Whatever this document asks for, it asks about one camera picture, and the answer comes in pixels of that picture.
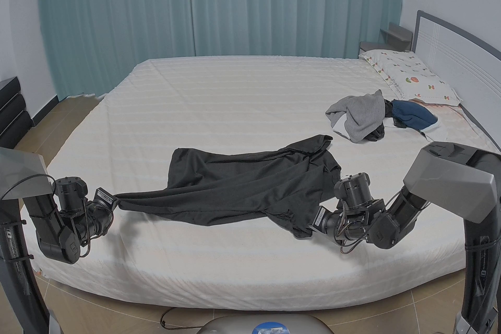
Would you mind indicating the grey garment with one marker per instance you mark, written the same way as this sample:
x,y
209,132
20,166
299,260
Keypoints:
x,y
364,111

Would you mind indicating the dark blue garment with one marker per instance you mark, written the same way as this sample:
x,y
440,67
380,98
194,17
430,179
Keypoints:
x,y
413,115

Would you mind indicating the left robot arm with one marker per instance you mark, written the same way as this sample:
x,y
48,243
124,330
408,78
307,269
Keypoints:
x,y
51,234

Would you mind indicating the grey bedside table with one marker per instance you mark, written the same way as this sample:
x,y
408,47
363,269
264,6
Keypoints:
x,y
387,41

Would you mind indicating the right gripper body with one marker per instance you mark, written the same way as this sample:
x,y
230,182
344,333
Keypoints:
x,y
330,225

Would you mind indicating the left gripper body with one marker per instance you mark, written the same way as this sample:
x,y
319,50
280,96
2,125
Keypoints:
x,y
100,221

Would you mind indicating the bed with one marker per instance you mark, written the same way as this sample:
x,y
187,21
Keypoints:
x,y
235,101

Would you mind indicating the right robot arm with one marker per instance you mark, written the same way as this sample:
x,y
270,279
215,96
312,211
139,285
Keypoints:
x,y
450,183

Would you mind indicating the black garment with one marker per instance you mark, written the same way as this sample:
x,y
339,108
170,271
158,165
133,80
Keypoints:
x,y
375,134

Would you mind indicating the white printed pillow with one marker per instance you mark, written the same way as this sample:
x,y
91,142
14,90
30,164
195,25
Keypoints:
x,y
411,78

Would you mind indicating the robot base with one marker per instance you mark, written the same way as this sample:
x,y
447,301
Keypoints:
x,y
235,326

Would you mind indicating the black chest of drawers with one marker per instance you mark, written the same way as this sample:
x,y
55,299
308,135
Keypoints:
x,y
13,113

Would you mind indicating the white knitted garment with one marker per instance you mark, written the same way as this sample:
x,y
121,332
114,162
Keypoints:
x,y
436,131

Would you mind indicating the black T-shirt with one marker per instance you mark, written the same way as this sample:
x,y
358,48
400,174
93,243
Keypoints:
x,y
235,183

